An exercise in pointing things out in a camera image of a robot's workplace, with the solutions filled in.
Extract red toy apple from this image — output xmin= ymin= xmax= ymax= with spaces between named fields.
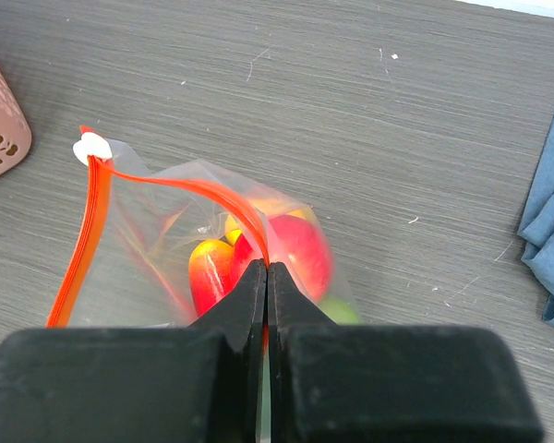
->
xmin=224 ymin=214 xmax=333 ymax=302

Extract red toy pepper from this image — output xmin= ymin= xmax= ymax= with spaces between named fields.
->
xmin=188 ymin=239 xmax=234 ymax=317

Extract yellow toy lemon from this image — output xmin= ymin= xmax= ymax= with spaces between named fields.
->
xmin=224 ymin=198 xmax=318 ymax=245

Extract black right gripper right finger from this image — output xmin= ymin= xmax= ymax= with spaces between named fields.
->
xmin=266 ymin=263 xmax=543 ymax=442

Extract green toy apple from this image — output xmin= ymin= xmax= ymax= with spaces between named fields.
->
xmin=318 ymin=297 xmax=361 ymax=325

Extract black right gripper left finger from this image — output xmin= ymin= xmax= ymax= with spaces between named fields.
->
xmin=0 ymin=260 xmax=266 ymax=442

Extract clear zip top bag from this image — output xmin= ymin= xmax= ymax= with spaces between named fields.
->
xmin=45 ymin=125 xmax=361 ymax=443

